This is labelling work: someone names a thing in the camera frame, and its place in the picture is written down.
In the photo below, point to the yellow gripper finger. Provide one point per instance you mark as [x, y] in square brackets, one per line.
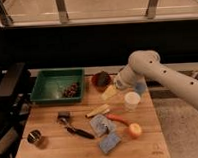
[109, 92]

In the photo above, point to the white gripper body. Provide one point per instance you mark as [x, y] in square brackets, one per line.
[127, 78]

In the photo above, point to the blue sponge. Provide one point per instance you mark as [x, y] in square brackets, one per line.
[109, 142]

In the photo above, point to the blue grey cloth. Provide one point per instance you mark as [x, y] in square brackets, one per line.
[101, 125]

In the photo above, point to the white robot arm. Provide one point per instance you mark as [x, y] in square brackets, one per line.
[145, 63]

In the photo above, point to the green plastic tray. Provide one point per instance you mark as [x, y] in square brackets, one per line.
[50, 83]

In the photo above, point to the red bowl with dark item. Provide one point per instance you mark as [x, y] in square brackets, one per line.
[101, 80]

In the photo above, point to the blue small cup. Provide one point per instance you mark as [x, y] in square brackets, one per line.
[140, 87]

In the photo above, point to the white plastic cup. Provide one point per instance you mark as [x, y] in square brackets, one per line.
[132, 99]

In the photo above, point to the orange carrot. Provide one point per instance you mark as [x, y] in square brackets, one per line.
[117, 118]

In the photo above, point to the wooden cutting board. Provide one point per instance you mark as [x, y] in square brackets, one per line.
[58, 143]

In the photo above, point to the dark grapes bunch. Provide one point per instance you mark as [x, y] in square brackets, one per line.
[71, 91]

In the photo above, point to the yellow orange apple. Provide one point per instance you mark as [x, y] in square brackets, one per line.
[134, 130]

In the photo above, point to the small metal can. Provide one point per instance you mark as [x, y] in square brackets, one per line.
[35, 137]

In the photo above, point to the black equipment on left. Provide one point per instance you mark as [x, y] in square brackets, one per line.
[12, 93]

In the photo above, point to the window frame rail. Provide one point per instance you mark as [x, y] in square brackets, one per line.
[17, 13]

